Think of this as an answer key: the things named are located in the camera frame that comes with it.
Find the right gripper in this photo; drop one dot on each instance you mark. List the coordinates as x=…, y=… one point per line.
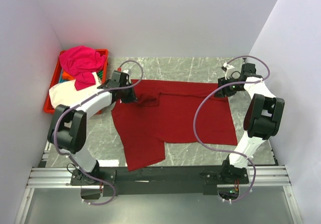
x=223, y=92

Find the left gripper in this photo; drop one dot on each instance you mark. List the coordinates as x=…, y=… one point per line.
x=132, y=98

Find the dark red t shirt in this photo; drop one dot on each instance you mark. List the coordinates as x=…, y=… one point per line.
x=164, y=113

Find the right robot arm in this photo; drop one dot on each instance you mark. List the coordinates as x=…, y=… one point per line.
x=261, y=121

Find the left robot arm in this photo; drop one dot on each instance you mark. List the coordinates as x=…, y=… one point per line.
x=68, y=127

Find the green t shirt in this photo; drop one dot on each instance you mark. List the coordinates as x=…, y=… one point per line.
x=100, y=73

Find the pink t shirt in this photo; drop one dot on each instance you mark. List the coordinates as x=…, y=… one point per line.
x=80, y=63

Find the white t shirt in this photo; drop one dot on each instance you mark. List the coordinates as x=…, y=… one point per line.
x=65, y=93

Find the orange t shirt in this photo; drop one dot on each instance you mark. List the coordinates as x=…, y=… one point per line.
x=66, y=76

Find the red plastic bin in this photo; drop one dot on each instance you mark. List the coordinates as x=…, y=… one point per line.
x=57, y=75

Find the black base beam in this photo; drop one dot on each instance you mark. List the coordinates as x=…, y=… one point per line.
x=155, y=180

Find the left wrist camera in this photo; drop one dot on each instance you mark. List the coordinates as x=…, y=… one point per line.
x=127, y=71

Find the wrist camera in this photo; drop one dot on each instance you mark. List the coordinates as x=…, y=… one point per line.
x=227, y=67
x=127, y=71

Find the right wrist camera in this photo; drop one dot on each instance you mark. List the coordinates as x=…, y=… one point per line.
x=227, y=67

